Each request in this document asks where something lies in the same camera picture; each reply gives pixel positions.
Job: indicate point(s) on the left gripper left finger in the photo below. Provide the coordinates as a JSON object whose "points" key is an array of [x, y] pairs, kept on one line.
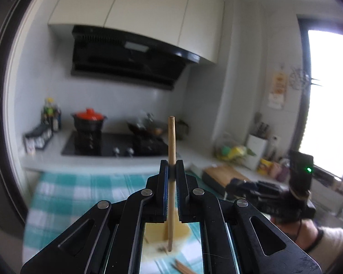
{"points": [[108, 237]]}

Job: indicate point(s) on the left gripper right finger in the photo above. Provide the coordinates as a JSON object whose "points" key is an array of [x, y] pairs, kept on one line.
{"points": [[235, 236]]}

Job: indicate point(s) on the wooden chopstick one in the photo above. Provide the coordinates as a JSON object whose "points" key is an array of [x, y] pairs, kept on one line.
{"points": [[182, 268]]}

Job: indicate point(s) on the wooden chopstick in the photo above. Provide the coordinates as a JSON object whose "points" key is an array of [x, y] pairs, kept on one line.
{"points": [[172, 158]]}

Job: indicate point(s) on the right human hand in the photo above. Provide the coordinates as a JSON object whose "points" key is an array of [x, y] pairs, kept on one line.
{"points": [[303, 232]]}

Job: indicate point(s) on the cream ribbed utensil holder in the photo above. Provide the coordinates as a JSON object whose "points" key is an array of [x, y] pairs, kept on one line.
{"points": [[155, 243]]}

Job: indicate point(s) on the teal plaid tablecloth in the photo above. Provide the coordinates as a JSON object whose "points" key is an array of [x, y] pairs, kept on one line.
{"points": [[61, 199]]}

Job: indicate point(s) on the wooden cutting board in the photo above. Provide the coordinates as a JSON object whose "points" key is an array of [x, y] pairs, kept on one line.
{"points": [[218, 177]]}

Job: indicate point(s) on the white knife block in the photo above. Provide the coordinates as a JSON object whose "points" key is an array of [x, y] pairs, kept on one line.
{"points": [[256, 143]]}

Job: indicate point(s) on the green yellow bag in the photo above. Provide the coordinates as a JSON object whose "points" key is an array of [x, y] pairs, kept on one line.
{"points": [[236, 154]]}

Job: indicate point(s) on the black gas stove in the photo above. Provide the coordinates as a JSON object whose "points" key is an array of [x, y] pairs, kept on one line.
{"points": [[114, 145]]}

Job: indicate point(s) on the black pot red lid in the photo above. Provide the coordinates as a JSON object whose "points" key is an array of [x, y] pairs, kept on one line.
{"points": [[88, 125]]}

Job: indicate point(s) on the black wok glass lid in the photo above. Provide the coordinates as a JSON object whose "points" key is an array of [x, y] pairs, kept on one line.
{"points": [[147, 127]]}

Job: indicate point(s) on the sauce bottles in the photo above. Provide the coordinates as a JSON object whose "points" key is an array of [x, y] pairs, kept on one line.
{"points": [[51, 115]]}

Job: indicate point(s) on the black range hood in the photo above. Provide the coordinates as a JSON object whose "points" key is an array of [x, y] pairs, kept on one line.
{"points": [[128, 57]]}

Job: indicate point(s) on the white upper cabinets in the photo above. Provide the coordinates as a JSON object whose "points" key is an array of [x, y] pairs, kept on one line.
{"points": [[192, 25]]}

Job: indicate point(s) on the wall calendar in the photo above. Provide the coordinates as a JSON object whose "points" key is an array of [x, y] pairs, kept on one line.
{"points": [[278, 89]]}

